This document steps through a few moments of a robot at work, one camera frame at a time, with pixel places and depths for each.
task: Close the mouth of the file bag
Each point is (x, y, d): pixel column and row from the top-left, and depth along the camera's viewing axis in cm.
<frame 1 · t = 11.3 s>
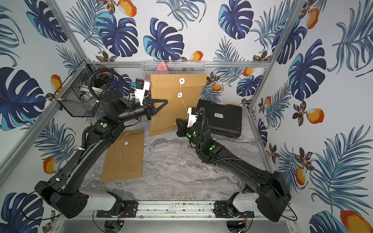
left hand: (165, 98, 57), fingers closed
right hand: (176, 119, 72), fingers closed
brown kraft file bag: (124, 158, 94), on the table
black plastic tool case: (227, 117, 107), point 8 cm above the table

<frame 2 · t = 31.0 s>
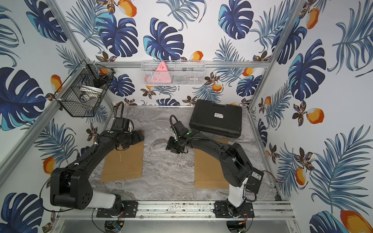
left hand: (137, 137, 86), fingers open
right hand: (166, 148, 85), fingers open
brown kraft file bag 2: (208, 172, 90), on the table
black power adapter: (259, 180, 83), point 3 cm above the table
the other named things where they were.

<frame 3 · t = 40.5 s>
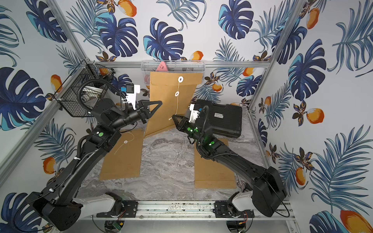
left hand: (159, 99, 56), fingers closed
right hand: (172, 115, 71), fingers closed
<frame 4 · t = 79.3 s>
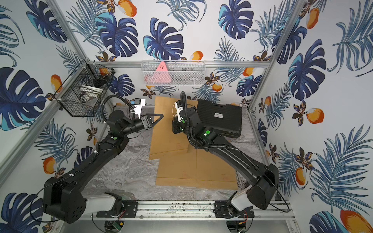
left hand: (161, 114, 67), fingers closed
right hand: (174, 116, 73), fingers closed
brown kraft file bag: (164, 143, 72), point 26 cm above the table
brown kraft file bag 3: (189, 169, 90), on the table
